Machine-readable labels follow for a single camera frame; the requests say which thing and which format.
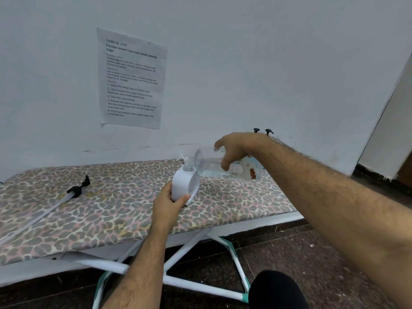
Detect person's right hand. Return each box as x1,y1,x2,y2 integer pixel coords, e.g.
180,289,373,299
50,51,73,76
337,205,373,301
214,132,268,173

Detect person's left hand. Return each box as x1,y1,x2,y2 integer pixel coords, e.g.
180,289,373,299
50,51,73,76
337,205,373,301
151,182,191,235

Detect white square soap dispenser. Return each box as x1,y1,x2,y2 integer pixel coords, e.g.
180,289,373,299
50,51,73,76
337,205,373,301
171,164,201,207

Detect transparent bottle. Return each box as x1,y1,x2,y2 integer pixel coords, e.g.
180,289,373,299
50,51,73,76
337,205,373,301
194,145,263,181

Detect black pump with long tube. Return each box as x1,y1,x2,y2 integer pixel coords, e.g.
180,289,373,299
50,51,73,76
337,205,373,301
0,175,91,247

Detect person's right forearm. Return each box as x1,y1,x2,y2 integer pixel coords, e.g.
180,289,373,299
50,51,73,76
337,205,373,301
254,133,412,309

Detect person's left forearm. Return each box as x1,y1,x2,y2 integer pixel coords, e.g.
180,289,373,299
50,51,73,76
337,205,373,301
101,225,171,309

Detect person's right leg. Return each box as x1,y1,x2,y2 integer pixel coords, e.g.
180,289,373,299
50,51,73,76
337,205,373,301
248,270,309,309

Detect white ironing board legs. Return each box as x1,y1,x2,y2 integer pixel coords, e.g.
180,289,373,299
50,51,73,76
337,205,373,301
51,228,251,309

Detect leopard print ironing board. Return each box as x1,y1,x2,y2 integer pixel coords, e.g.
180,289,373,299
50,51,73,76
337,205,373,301
0,159,297,266

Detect printed paper sheet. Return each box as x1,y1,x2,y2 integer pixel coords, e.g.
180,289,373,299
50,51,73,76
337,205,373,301
96,27,168,130

